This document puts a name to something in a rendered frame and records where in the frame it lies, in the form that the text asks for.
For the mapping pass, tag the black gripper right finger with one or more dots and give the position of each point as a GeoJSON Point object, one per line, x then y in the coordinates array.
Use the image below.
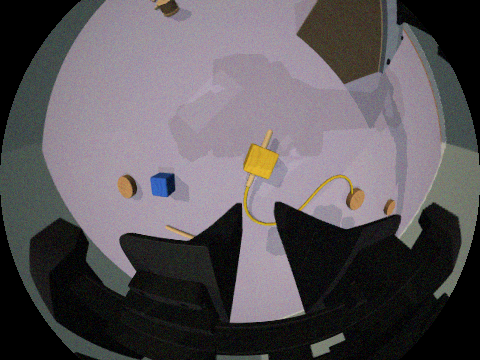
{"type": "Point", "coordinates": [320, 253]}

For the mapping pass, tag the blue block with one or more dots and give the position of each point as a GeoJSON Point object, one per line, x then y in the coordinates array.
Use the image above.
{"type": "Point", "coordinates": [163, 184]}

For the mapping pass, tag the yellow string with thin wooden stick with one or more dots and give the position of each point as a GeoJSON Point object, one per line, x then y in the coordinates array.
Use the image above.
{"type": "Point", "coordinates": [252, 177]}

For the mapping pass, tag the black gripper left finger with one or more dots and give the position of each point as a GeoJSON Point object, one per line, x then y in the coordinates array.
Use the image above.
{"type": "Point", "coordinates": [211, 258]}

